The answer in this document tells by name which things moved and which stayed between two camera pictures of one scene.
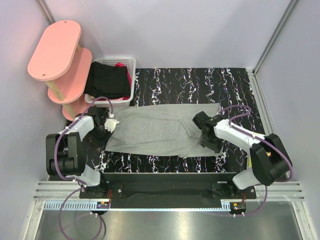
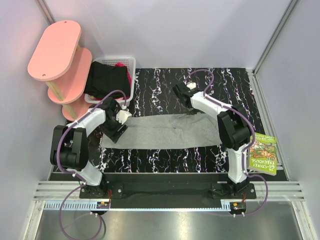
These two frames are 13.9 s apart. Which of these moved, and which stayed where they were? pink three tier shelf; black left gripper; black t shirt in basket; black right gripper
Moved: black left gripper; black right gripper
Stayed: pink three tier shelf; black t shirt in basket
